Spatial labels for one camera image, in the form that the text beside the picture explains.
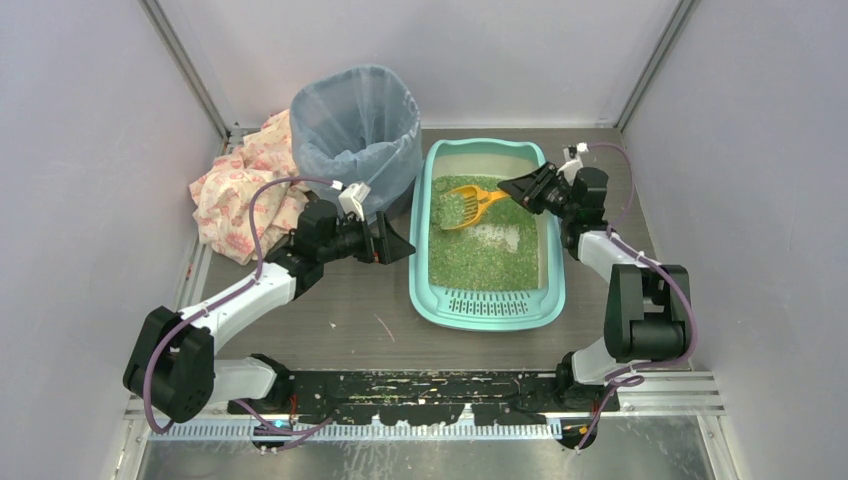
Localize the orange litter scoop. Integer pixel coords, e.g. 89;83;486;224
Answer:
438;185;509;230

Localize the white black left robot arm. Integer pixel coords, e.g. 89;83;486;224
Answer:
123;200;415;433

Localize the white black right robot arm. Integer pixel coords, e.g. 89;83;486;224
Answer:
498;161;695;402

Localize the green cat litter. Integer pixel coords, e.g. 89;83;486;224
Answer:
428;175;539;292

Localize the teal litter box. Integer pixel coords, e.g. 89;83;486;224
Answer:
409;138;566;332

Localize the pink patterned cloth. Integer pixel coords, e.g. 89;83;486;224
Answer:
189;110;309;265

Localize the bin with blue bag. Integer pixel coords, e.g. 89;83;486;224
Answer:
289;65;424;222

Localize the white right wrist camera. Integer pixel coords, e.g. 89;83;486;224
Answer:
557;142;589;185

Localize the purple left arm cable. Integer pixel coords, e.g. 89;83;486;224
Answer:
140;176;346;455

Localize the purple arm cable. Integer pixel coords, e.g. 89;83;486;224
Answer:
572;140;700;453
140;176;346;455

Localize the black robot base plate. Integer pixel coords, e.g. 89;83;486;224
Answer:
227;368;619;426

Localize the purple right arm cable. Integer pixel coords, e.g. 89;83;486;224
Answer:
572;140;700;453

